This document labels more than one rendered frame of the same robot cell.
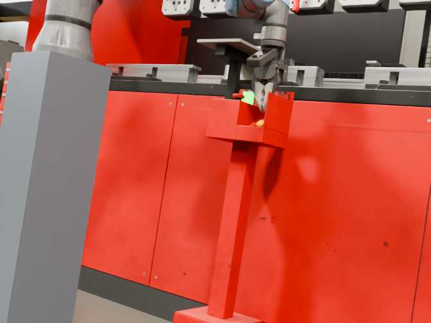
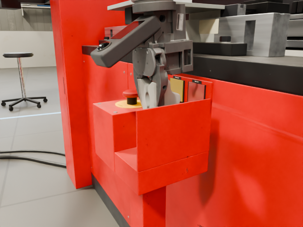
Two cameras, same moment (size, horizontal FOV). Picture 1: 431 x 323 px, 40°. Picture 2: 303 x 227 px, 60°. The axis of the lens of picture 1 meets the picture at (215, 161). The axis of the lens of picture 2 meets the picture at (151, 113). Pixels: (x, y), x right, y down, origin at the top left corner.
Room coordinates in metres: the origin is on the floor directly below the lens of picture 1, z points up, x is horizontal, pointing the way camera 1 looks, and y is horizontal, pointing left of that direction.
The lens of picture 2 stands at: (1.38, -0.30, 0.92)
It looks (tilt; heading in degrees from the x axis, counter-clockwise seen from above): 16 degrees down; 24
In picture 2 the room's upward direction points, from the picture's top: straight up
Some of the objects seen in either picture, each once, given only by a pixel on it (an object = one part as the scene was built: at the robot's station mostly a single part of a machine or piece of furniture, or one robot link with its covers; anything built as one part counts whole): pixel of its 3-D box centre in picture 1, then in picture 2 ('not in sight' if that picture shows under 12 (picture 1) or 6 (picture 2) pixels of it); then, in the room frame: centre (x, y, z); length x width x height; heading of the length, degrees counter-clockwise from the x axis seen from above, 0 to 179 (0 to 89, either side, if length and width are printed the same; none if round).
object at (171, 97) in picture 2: (271, 97); (166, 102); (1.81, -0.14, 0.81); 0.06 x 0.03 x 0.09; 146
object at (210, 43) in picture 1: (239, 50); (165, 7); (2.09, -0.03, 1.00); 0.26 x 0.18 x 0.01; 144
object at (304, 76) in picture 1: (270, 80); (218, 35); (2.18, -0.16, 0.92); 0.39 x 0.06 x 0.10; 54
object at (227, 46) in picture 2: (258, 85); (198, 47); (2.14, -0.11, 0.89); 0.30 x 0.05 x 0.03; 54
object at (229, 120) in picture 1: (250, 114); (147, 122); (1.85, -0.09, 0.75); 0.20 x 0.16 x 0.18; 56
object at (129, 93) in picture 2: (237, 99); (131, 98); (1.87, -0.04, 0.79); 0.04 x 0.04 x 0.04
